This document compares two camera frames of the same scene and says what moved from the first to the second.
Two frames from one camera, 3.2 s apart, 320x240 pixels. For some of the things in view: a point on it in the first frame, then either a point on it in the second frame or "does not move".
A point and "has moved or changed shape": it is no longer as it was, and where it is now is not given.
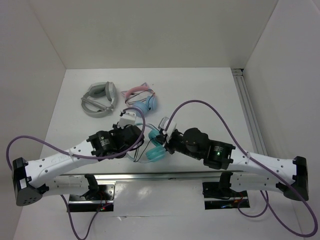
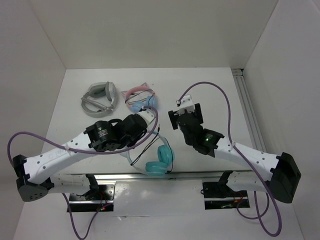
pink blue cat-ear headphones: x=143 y=97 does not move
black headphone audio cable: x=137 y=149 has moved or changed shape
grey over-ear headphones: x=99 y=100 does not move
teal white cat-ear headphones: x=155 y=153 -> x=165 y=155
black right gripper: x=167 y=145 -> x=198 y=111
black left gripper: x=116 y=129 does not move
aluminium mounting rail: x=160 y=176 does not move
